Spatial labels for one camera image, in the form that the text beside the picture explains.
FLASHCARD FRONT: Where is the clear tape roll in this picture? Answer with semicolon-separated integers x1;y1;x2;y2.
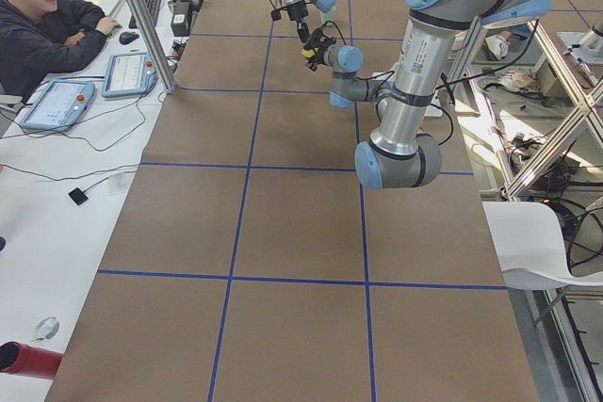
32;316;60;343

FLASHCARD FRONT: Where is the red cylinder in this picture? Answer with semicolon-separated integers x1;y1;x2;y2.
1;342;63;379

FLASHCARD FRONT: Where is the near blue teach pendant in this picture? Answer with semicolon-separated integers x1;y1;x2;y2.
19;79;96;132

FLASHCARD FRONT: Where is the blue teach pendant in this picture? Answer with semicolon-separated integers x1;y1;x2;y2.
102;52;157;98
19;79;96;132

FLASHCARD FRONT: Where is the aluminium frame post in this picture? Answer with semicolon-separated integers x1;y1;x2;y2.
125;0;176;94

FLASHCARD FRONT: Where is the black computer keyboard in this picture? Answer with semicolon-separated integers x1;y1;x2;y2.
127;0;165;30

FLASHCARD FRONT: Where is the white plastic chair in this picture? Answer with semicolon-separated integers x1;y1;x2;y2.
482;201;602;290

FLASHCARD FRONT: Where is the far blue teach pendant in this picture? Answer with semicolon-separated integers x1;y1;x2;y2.
102;52;157;98

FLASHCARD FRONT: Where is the person in black jacket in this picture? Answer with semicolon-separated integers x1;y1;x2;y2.
1;0;120;101

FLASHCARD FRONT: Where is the small black square device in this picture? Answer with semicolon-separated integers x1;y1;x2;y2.
68;187;89;205

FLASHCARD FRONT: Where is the black power adapter box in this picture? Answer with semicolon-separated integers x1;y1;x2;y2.
171;0;191;37

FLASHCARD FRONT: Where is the black computer mouse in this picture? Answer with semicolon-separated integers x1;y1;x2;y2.
119;31;139;45

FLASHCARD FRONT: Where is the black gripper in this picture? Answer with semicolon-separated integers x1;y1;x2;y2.
286;2;308;23
296;21;336;70

